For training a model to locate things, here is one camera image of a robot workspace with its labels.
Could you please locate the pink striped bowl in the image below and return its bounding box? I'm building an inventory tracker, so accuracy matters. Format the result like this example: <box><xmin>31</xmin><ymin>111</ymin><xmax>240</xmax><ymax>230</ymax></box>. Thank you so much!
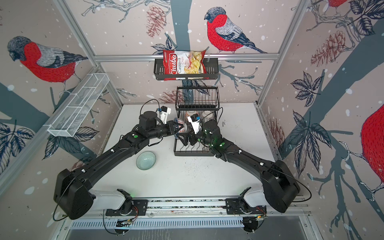
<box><xmin>202</xmin><ymin>111</ymin><xmax>215</xmax><ymax>122</ymax></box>

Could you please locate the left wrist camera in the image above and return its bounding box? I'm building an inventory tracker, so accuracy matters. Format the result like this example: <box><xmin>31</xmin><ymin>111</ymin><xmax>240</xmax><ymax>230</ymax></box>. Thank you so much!
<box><xmin>160</xmin><ymin>106</ymin><xmax>171</xmax><ymax>124</ymax></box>

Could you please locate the aluminium mounting rail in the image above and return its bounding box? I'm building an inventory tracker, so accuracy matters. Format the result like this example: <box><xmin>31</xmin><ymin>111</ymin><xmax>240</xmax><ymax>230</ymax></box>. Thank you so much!
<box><xmin>61</xmin><ymin>195</ymin><xmax>311</xmax><ymax>218</ymax></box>

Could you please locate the orange floral bowl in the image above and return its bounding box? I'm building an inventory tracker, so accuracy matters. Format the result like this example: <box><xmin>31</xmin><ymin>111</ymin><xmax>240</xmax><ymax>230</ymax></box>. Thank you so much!
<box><xmin>185</xmin><ymin>110</ymin><xmax>198</xmax><ymax>119</ymax></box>

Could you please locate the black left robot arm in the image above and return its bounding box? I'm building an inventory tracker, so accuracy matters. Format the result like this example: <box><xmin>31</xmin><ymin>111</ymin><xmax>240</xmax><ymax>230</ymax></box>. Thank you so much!
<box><xmin>54</xmin><ymin>111</ymin><xmax>184</xmax><ymax>220</ymax></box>

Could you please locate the teal dashed bowl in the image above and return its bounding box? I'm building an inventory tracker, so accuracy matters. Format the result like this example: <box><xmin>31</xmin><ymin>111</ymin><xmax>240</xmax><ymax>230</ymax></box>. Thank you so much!
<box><xmin>136</xmin><ymin>152</ymin><xmax>156</xmax><ymax>171</ymax></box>

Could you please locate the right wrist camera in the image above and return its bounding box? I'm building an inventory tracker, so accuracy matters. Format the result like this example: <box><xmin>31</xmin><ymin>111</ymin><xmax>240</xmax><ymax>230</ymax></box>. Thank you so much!
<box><xmin>188</xmin><ymin>114</ymin><xmax>201</xmax><ymax>135</ymax></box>

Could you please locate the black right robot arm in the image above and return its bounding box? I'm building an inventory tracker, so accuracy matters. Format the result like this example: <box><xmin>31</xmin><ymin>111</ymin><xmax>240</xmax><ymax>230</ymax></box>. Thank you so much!
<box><xmin>174</xmin><ymin>119</ymin><xmax>301</xmax><ymax>213</ymax></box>

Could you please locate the black wall basket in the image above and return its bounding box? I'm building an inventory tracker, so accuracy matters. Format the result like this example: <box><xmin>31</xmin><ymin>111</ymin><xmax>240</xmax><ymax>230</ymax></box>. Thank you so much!
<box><xmin>154</xmin><ymin>58</ymin><xmax>220</xmax><ymax>81</ymax></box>

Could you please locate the black wire dish rack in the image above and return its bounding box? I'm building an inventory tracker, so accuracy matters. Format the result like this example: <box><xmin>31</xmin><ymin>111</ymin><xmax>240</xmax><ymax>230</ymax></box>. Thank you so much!
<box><xmin>174</xmin><ymin>87</ymin><xmax>220</xmax><ymax>157</ymax></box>

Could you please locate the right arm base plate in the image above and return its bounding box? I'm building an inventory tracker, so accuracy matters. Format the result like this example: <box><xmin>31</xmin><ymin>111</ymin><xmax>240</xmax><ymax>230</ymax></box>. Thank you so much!
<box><xmin>223</xmin><ymin>198</ymin><xmax>267</xmax><ymax>216</ymax></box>

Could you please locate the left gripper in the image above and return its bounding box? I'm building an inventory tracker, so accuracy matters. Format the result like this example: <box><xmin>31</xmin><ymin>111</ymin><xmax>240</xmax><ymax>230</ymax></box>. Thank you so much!
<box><xmin>147</xmin><ymin>120</ymin><xmax>185</xmax><ymax>140</ymax></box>

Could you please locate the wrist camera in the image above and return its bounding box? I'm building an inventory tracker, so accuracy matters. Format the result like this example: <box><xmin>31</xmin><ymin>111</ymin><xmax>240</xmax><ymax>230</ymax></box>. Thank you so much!
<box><xmin>160</xmin><ymin>106</ymin><xmax>171</xmax><ymax>124</ymax></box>
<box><xmin>188</xmin><ymin>114</ymin><xmax>201</xmax><ymax>135</ymax></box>

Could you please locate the blue geometric bowl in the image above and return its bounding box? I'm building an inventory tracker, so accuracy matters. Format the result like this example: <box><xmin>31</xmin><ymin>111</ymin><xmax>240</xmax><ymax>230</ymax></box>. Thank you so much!
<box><xmin>174</xmin><ymin>118</ymin><xmax>189</xmax><ymax>133</ymax></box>

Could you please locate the white mesh wall shelf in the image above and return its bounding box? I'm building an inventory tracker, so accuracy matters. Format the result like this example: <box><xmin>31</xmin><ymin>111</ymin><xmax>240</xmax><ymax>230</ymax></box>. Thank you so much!
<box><xmin>48</xmin><ymin>73</ymin><xmax>110</xmax><ymax>137</ymax></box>

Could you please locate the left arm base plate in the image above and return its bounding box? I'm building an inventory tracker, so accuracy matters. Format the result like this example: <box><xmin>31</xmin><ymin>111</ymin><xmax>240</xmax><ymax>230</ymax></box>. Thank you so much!
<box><xmin>105</xmin><ymin>199</ymin><xmax>149</xmax><ymax>217</ymax></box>

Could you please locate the red cassava chips bag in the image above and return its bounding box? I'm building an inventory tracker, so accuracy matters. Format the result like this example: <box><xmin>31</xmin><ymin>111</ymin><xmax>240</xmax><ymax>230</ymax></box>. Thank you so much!
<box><xmin>163</xmin><ymin>50</ymin><xmax>207</xmax><ymax>80</ymax></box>

